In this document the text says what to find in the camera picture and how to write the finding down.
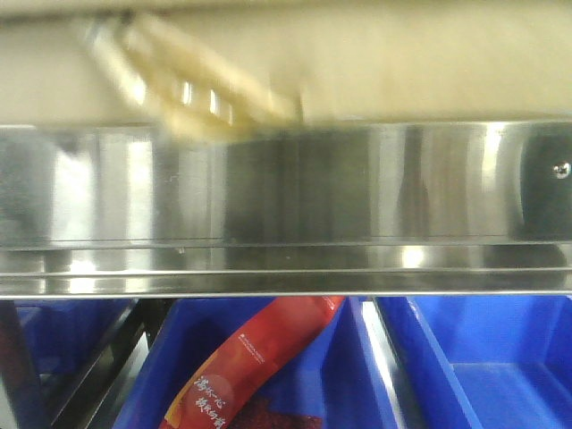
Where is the stainless steel shelf rail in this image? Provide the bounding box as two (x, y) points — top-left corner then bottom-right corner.
(1, 121), (571, 299)

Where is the red snack packet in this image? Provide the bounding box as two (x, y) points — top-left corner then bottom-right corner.
(159, 296), (345, 428)

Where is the blue plastic bin lower middle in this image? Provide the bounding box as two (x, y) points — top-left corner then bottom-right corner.
(114, 298), (398, 428)

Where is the blue plastic bin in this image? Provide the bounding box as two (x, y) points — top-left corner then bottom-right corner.
(114, 298), (398, 428)
(377, 296), (571, 428)
(15, 299), (130, 374)

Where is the blue plastic bin lower left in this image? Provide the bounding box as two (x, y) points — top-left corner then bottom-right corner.
(15, 299), (130, 374)

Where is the blue plastic bin lower right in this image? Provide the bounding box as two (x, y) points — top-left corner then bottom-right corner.
(377, 296), (571, 428)

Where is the black metal shelf frame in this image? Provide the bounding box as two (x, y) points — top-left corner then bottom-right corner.
(0, 298), (176, 429)

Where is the brown cardboard carton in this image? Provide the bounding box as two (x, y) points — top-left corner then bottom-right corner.
(1, 1), (571, 143)

